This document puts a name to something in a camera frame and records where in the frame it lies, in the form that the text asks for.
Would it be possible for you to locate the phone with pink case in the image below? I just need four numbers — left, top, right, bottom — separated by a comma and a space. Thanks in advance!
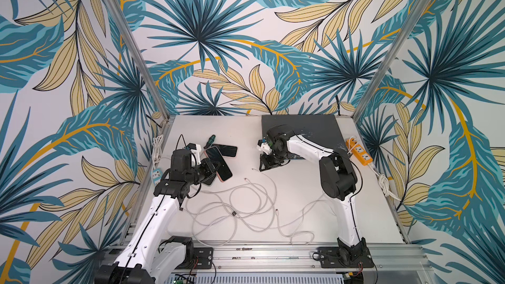
205, 147, 233, 182

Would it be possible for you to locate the phone with white case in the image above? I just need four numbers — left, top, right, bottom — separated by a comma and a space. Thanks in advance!
213, 144, 238, 158

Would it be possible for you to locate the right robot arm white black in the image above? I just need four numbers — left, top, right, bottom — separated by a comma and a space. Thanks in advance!
256, 125, 367, 266

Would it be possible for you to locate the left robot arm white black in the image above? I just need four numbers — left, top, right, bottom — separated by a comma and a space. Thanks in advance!
94, 149, 219, 283

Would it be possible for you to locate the green black screwdriver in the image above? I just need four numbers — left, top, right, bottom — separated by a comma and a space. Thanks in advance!
204, 135, 216, 150

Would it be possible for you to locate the teal power strip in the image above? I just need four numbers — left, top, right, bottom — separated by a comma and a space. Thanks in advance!
151, 168, 163, 186

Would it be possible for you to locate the orange power strip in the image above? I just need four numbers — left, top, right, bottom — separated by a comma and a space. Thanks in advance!
346, 137, 373, 166

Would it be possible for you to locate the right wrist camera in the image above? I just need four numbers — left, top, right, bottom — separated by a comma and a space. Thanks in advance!
256, 138, 272, 155

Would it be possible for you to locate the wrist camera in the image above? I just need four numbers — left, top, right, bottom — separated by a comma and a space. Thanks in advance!
256, 138, 272, 155
186, 143, 203, 166

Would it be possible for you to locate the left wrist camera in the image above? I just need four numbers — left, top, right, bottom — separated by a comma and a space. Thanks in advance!
186, 143, 203, 166

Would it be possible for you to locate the white charging cable tangle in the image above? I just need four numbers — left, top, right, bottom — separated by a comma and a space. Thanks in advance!
185, 181, 316, 248

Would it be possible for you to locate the coiled white power cord left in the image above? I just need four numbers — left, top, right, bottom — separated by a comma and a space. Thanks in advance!
151, 133, 165, 168

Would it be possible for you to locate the coiled white power cord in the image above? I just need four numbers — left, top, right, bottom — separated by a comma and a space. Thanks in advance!
370, 163, 401, 202
151, 133, 165, 168

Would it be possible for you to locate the grey network switch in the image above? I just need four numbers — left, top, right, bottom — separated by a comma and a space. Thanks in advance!
257, 115, 347, 151

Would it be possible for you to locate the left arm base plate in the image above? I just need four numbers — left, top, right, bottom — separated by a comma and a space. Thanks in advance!
176, 247, 214, 271

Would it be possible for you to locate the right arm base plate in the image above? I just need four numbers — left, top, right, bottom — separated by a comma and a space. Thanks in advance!
312, 245, 374, 270

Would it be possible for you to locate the coiled white power cord right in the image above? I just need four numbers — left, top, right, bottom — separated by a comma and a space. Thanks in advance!
370, 163, 401, 202

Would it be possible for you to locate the aluminium front rail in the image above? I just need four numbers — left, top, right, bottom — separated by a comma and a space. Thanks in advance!
209, 243, 433, 273

